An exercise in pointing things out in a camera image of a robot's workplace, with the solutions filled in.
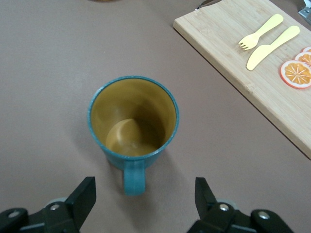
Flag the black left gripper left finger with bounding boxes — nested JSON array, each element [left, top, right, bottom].
[[0, 176, 97, 233]]

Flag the teal cup with yellow inside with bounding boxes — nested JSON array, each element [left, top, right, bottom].
[[87, 75, 180, 197]]

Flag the yellow plastic fork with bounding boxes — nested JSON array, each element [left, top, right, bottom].
[[238, 14, 284, 51]]

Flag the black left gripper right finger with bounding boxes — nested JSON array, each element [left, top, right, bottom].
[[187, 177, 296, 233]]

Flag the yellow plastic knife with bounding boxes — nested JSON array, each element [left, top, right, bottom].
[[246, 25, 301, 71]]

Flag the brown table cover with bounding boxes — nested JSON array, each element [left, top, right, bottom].
[[0, 0, 311, 233]]

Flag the metal camera bracket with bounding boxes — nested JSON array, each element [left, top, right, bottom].
[[297, 0, 311, 25]]

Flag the bamboo cutting board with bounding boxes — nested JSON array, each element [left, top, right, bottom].
[[173, 0, 311, 160]]

